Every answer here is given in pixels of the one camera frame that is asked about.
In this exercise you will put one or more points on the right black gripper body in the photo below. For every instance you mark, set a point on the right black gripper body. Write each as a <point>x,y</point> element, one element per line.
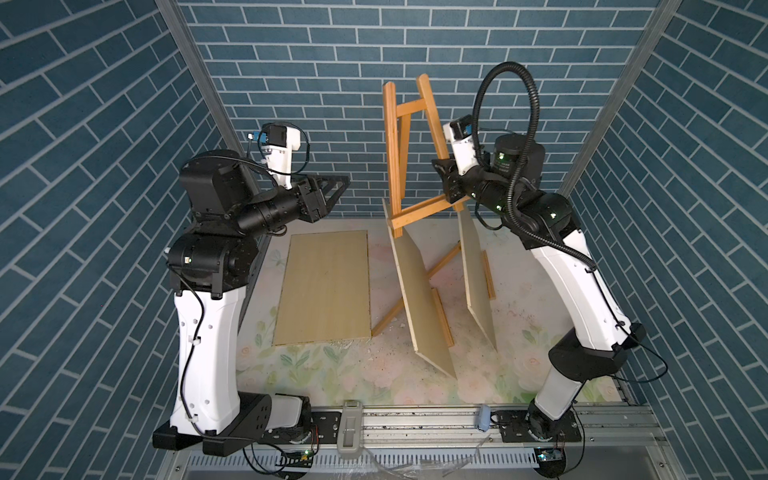
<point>475,187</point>

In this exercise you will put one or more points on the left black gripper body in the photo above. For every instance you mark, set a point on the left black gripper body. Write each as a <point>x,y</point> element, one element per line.
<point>307,212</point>

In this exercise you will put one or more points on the plywood canvas board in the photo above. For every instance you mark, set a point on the plywood canvas board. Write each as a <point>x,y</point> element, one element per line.
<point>426,330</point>
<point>477,293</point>
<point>325,296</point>

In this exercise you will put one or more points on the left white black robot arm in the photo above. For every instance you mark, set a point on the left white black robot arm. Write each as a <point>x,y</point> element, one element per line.
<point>210,269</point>

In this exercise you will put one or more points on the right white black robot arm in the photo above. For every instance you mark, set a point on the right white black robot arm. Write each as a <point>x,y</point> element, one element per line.
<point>599,342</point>

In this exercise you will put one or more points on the right green circuit board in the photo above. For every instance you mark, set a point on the right green circuit board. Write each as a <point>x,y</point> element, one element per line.
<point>548,455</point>

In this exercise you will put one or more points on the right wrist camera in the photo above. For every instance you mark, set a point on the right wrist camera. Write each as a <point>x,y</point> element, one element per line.
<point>459,133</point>

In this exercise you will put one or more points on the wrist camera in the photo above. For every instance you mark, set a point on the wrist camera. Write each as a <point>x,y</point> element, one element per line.
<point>276,143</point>
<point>459,133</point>

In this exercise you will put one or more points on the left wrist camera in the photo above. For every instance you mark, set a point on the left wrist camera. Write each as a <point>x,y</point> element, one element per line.
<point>276,143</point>

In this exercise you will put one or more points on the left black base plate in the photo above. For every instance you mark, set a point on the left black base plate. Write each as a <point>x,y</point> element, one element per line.
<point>325,423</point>

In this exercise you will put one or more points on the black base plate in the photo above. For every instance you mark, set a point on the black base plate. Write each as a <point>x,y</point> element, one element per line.
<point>521,426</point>
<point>325,423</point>

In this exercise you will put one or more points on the blue rail clip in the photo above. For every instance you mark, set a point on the blue rail clip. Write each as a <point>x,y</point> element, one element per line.
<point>483,418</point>

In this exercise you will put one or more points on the grey rail clamp handle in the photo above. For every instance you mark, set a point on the grey rail clamp handle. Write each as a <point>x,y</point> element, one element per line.
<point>349,436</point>

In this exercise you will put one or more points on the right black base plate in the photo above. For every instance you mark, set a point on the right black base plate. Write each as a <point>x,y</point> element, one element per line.
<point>521,426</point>

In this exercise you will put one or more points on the aluminium front rail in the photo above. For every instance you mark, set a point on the aluminium front rail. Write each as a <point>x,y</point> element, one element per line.
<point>620,441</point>

